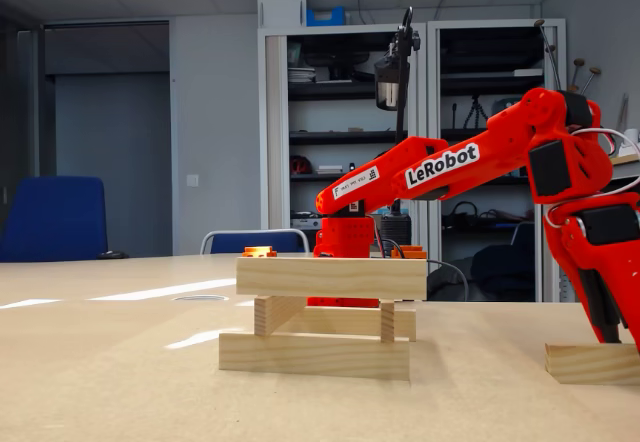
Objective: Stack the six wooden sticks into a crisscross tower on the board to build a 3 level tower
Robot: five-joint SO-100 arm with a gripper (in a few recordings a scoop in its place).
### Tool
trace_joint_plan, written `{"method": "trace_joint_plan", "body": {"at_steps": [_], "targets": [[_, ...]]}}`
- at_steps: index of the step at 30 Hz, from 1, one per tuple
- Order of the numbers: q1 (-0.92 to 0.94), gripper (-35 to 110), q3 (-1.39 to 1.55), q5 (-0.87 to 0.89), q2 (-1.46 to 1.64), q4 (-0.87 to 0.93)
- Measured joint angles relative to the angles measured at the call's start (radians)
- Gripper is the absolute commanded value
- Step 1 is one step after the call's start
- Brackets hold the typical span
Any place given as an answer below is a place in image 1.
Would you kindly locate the blue office chair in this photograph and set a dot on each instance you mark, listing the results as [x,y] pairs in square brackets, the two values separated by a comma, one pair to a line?
[55,217]

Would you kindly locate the black gooseneck stand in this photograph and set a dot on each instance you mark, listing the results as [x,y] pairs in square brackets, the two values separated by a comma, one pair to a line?
[400,112]

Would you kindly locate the white paper stack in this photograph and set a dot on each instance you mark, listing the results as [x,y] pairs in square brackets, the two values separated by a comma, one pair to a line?
[300,74]

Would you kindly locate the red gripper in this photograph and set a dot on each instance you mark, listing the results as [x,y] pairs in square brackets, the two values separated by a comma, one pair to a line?
[585,262]

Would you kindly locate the grey metal cabinet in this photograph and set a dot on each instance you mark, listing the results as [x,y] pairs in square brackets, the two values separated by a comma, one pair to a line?
[527,22]
[274,137]

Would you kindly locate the black mini tripod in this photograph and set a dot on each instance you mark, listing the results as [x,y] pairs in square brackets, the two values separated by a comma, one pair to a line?
[476,104]

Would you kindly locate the grey door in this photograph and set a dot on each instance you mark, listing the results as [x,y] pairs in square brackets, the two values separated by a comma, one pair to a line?
[112,162]

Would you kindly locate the blue plastic box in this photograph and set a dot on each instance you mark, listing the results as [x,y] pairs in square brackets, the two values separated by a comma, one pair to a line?
[325,18]

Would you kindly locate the white flat box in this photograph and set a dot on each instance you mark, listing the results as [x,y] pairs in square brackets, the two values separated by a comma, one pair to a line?
[529,72]

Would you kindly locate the grey electronic device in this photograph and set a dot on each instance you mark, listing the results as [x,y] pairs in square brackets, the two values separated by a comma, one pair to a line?
[306,223]

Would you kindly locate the red black helmet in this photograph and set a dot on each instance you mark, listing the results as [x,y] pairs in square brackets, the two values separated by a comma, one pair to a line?
[300,166]

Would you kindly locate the white cup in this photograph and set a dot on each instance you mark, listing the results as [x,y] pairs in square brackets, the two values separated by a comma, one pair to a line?
[632,134]

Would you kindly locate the black computer mouse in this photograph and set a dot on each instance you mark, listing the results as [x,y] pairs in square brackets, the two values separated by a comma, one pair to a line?
[113,255]

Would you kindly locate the red robot arm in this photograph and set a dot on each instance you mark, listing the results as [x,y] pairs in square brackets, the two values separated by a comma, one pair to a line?
[500,147]

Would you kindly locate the white light switch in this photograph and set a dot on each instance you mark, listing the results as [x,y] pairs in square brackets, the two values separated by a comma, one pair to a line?
[192,180]

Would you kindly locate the brown fibreboard sheet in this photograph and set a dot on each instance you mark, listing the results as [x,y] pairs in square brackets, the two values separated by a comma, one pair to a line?
[300,412]

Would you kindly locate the green book stack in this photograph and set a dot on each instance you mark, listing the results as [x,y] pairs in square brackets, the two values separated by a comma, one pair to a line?
[502,106]

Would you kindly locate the blue chair grey frame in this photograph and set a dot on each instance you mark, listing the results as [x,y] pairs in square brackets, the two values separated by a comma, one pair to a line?
[225,243]

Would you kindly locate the white paper pile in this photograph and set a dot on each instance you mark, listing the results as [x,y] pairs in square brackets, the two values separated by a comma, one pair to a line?
[631,152]

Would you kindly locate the dark office chair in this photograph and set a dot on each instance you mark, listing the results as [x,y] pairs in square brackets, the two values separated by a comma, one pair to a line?
[524,234]

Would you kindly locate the grey side table wooden top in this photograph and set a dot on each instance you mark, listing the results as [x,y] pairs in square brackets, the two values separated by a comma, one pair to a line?
[627,168]

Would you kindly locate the black jacket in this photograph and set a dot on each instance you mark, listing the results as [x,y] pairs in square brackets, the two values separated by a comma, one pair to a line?
[500,272]

